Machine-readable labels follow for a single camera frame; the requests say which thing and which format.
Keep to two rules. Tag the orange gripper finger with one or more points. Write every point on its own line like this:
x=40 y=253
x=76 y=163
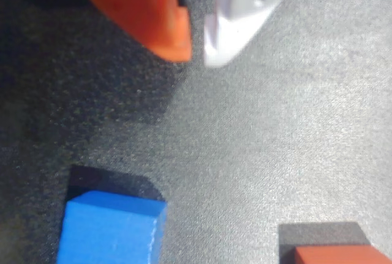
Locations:
x=144 y=6

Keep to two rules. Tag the dark grey felt mat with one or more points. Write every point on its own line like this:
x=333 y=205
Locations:
x=245 y=138

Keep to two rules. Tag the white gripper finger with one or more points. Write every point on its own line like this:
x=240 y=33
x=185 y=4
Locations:
x=239 y=25

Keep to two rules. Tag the blue wooden cube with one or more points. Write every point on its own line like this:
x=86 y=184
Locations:
x=107 y=230

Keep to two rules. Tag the red wooden cube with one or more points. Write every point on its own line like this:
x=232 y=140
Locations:
x=337 y=256

